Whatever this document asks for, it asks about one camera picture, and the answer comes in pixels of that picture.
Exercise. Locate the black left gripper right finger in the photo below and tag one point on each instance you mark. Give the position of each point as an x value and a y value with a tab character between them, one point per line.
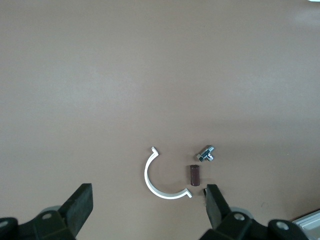
217	207

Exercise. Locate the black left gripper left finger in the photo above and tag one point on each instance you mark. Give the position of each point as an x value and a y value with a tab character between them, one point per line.
75	207

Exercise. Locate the white drawer cabinet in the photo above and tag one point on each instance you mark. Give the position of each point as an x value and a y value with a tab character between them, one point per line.
310	225

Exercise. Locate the dark brown rectangular block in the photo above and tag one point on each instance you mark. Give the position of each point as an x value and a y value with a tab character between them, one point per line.
195	175

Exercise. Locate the chrome metal pipe fitting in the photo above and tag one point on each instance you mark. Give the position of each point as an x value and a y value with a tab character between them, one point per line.
205	153

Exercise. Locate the brown table cover mat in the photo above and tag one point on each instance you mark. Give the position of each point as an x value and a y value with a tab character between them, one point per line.
125	75

